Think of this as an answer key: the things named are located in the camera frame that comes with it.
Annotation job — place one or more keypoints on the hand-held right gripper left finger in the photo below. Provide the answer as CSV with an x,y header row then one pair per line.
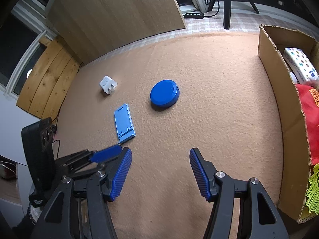
x,y
121,176

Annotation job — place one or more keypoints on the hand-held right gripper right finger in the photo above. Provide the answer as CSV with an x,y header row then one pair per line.
x,y
200,176

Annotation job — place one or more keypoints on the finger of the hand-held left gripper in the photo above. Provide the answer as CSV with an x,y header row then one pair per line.
x,y
84,171
107,153

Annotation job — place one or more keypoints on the blue phone stand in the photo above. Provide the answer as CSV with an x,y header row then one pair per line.
x,y
123,122

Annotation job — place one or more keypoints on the cardboard box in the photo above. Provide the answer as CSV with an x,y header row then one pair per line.
x,y
281,99

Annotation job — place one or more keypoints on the yellow shuttlecock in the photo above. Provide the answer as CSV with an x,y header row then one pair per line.
x,y
313,191

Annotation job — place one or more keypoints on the red cloth bag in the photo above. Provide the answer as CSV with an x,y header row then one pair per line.
x,y
310,119

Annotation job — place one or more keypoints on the white patterned tissue packet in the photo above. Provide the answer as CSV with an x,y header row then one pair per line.
x,y
299,64

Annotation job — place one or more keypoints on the person's left forearm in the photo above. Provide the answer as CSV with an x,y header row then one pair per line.
x,y
30,216

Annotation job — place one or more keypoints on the white charger plug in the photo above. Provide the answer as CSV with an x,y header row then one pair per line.
x,y
107,83

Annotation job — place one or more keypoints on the knotty wooden plank board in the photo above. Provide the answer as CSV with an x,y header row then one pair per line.
x,y
47,84

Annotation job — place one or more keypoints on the blue round lid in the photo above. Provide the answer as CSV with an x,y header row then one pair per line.
x,y
164,93

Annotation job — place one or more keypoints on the pale wooden slat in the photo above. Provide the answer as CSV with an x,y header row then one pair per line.
x,y
46,41

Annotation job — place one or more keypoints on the large light wooden panel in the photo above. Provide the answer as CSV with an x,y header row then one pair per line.
x,y
112,17

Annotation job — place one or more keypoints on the checkered grey sheet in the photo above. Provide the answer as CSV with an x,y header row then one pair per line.
x,y
204,25

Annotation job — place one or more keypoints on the black power strip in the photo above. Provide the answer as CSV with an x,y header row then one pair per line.
x,y
194,15

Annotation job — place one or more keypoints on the white window frame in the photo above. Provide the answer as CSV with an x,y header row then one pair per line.
x,y
26,54

